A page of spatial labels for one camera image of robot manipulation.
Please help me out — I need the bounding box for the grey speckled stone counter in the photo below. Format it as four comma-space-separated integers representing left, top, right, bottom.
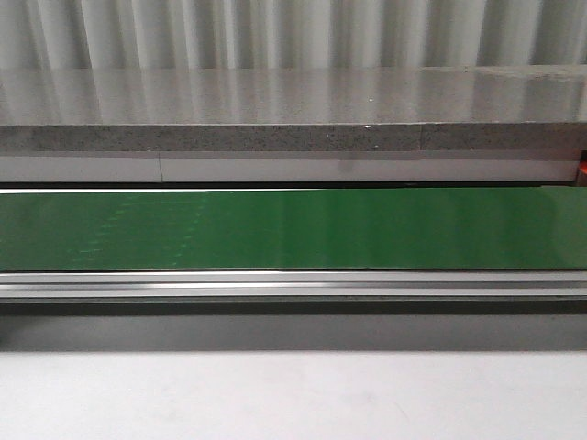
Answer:
1, 66, 586, 187

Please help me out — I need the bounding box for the white pleated curtain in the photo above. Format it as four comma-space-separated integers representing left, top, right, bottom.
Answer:
1, 1, 586, 69

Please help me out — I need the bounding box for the aluminium conveyor frame rail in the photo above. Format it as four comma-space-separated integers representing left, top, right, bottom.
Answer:
1, 270, 586, 315

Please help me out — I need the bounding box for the green conveyor belt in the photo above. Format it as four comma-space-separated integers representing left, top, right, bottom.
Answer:
1, 186, 586, 271

